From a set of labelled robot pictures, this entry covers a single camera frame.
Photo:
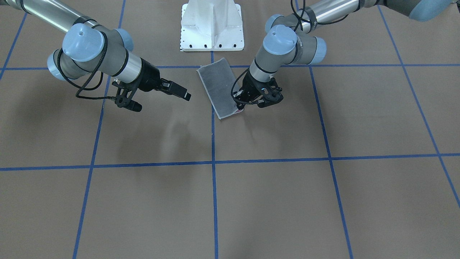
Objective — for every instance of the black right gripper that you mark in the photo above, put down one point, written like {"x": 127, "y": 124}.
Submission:
{"x": 150, "y": 77}

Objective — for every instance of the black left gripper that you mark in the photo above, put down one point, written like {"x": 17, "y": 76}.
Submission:
{"x": 250, "y": 85}

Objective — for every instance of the pink towel with grey back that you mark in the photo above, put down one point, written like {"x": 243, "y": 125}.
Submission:
{"x": 217, "y": 79}

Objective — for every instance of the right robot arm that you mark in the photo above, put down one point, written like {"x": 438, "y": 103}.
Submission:
{"x": 88, "y": 48}

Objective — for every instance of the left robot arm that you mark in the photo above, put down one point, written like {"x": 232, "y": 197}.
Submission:
{"x": 288, "y": 40}

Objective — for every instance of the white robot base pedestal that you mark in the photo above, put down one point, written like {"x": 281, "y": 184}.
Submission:
{"x": 211, "y": 25}

